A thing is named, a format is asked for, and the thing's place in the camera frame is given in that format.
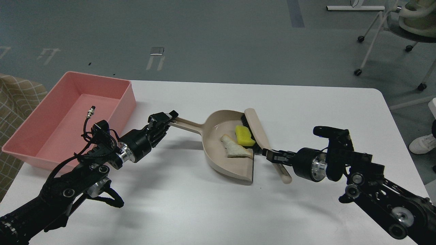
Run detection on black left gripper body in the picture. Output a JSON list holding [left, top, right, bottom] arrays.
[[119, 125, 160, 163]]

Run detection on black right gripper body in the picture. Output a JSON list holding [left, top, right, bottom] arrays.
[[290, 148, 327, 182]]

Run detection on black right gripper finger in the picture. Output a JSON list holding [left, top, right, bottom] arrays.
[[263, 148, 295, 159], [266, 155, 293, 166]]

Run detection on yellow sponge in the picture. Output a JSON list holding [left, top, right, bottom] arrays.
[[235, 125, 256, 147]]

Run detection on white bread slice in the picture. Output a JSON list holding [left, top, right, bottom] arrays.
[[220, 134, 253, 159]]

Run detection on beige hand brush black bristles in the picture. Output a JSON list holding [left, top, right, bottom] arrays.
[[241, 108, 292, 184]]

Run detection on beige plastic dustpan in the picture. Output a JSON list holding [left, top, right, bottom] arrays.
[[170, 110, 254, 185]]

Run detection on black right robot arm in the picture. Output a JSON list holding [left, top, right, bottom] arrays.
[[262, 126, 436, 245]]

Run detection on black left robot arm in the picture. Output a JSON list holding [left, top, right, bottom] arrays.
[[1, 107, 178, 245]]

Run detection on pink plastic bin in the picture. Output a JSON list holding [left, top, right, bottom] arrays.
[[2, 71, 137, 170]]

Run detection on metal floor plate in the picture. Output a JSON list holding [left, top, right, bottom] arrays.
[[150, 47, 165, 56]]

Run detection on white sneaker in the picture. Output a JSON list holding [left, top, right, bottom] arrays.
[[408, 134, 436, 154]]

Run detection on checkered beige cloth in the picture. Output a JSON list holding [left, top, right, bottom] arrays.
[[0, 74, 48, 200]]

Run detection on beige office chair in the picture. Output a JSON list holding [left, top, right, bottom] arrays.
[[354, 0, 436, 76]]

